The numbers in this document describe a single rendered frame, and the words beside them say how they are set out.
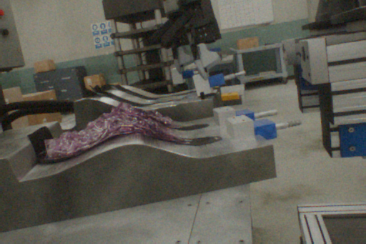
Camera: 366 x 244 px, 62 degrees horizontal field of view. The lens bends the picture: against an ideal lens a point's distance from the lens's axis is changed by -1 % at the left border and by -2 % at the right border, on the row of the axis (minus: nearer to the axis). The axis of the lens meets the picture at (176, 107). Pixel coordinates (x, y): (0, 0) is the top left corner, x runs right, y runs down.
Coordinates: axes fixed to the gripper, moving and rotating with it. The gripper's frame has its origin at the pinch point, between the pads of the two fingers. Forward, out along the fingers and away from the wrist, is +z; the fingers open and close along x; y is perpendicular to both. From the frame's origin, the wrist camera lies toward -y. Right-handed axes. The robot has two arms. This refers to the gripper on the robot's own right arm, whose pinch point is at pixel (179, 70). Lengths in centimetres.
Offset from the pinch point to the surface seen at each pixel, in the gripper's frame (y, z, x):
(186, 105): 7.7, 6.9, -36.0
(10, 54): -73, -18, 5
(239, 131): 21, 8, -59
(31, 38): -501, -108, 614
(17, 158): -11, 5, -73
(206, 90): 12.8, 4.4, -31.8
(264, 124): 25, 8, -57
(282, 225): 32, 95, 49
